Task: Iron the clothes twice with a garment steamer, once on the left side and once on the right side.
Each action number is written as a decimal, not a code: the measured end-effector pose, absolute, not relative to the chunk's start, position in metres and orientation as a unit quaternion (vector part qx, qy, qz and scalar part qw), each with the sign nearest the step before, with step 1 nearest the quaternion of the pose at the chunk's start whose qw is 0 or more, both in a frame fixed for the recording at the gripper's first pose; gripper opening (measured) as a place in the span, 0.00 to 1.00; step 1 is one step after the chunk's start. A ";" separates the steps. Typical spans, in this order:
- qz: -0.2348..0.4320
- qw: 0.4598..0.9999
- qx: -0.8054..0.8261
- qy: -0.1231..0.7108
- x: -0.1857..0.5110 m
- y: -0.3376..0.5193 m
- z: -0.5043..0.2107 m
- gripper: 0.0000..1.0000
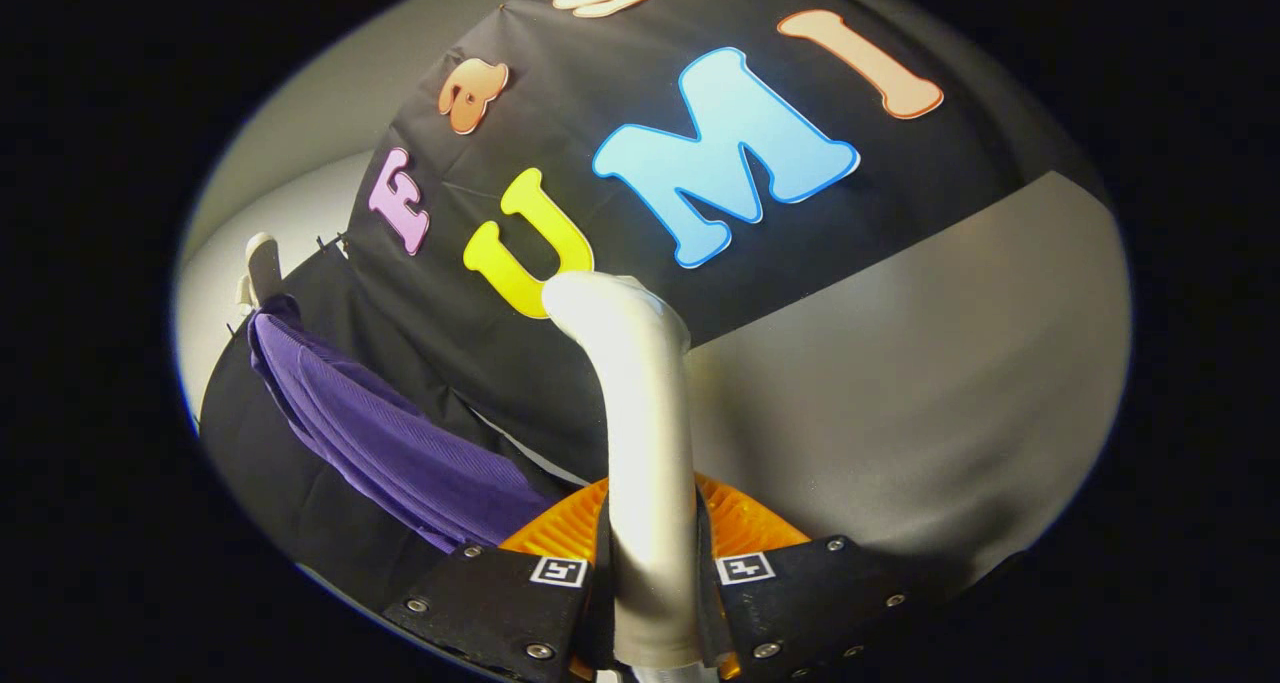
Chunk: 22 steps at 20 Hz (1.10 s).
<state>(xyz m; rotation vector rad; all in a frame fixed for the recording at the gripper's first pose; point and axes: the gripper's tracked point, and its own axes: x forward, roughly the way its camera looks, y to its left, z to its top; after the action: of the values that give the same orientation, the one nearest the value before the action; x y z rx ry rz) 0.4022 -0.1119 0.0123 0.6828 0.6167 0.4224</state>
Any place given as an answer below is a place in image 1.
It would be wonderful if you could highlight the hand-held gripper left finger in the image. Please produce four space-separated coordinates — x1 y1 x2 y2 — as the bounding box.
382 478 616 683

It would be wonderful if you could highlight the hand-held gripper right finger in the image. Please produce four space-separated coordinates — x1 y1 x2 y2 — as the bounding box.
695 473 936 683

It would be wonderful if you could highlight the purple corduroy jacket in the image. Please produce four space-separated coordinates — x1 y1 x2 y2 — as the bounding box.
247 298 556 554

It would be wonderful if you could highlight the white garment steamer head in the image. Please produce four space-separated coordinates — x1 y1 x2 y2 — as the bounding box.
540 271 721 674

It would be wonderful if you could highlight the white clothes hanger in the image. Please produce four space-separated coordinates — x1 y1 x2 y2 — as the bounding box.
235 231 281 309

